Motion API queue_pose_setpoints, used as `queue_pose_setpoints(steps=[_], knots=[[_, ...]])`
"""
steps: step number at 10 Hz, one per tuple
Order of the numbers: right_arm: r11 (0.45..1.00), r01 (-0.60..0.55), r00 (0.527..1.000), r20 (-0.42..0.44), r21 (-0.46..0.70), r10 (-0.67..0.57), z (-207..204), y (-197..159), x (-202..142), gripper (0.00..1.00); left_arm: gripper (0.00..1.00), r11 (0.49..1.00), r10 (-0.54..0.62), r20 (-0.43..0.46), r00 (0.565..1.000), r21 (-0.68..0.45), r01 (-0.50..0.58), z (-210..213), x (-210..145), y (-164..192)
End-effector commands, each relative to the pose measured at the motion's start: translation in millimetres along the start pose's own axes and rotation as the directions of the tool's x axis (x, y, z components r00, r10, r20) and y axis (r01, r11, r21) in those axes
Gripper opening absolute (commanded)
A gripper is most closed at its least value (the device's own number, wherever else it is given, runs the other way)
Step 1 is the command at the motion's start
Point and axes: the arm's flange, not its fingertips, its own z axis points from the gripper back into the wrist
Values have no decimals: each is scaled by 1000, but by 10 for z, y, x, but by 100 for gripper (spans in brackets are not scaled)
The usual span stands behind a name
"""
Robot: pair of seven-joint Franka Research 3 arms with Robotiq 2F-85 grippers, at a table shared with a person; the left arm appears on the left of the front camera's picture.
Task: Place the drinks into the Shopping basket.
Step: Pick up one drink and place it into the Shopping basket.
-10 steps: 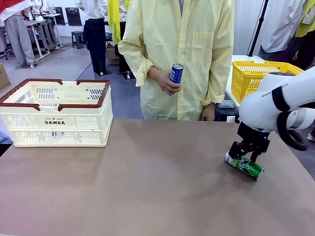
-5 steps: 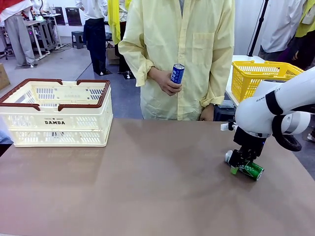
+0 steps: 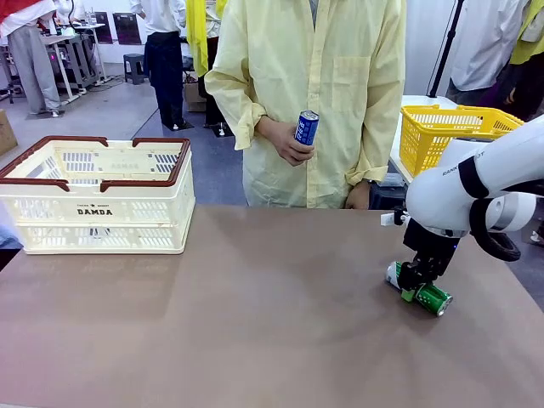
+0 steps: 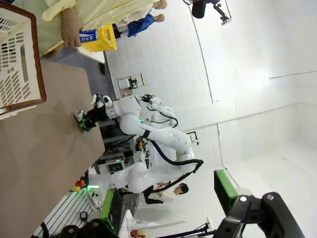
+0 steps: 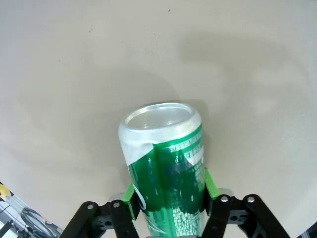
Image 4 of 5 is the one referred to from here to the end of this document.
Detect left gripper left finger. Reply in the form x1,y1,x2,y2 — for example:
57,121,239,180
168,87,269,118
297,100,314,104
59,187,124,238

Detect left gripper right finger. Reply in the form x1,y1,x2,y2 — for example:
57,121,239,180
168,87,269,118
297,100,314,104
213,168,307,238

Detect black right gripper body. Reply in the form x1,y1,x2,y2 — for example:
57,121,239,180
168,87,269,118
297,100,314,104
86,106,106,126

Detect green drink can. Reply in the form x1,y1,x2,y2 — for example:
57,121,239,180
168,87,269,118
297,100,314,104
74,110,87,125

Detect blue drink can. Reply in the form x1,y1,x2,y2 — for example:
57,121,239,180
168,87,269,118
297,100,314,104
78,28,100,45

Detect person's right forearm yellow sleeve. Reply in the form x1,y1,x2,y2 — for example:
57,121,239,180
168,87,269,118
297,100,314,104
41,0,84,23

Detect yellow plastic basket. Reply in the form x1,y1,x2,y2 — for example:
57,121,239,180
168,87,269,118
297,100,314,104
84,23,118,53

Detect cream basket with brown rim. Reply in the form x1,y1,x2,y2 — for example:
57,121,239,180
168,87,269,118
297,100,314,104
0,6,48,121

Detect person's right hand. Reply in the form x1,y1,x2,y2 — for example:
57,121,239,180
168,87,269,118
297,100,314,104
60,10,85,48

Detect red emergency stop button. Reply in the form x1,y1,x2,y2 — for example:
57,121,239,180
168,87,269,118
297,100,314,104
75,178,87,192

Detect metal equipment rack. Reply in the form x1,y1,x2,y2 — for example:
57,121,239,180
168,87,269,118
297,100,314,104
98,119,136,172

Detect seated person in white shirt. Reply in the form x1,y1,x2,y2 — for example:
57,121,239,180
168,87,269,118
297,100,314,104
144,182,190,205

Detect white side table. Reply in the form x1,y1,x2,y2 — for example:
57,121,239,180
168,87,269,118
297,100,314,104
76,45,106,64

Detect person in blue clothing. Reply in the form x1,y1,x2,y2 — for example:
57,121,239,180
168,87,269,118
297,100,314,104
127,13,166,38

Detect person in yellow shirt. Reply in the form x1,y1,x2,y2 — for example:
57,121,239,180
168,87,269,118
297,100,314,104
21,0,160,58

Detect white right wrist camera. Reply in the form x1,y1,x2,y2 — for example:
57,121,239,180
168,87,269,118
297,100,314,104
90,93,114,108

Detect aluminium mounting frame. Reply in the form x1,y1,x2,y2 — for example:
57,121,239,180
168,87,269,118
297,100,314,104
32,190,105,238

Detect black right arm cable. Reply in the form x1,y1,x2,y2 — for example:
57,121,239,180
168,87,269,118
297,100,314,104
145,138,205,199

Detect black overhead camera rig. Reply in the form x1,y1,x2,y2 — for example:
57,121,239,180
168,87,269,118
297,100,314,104
183,0,233,27

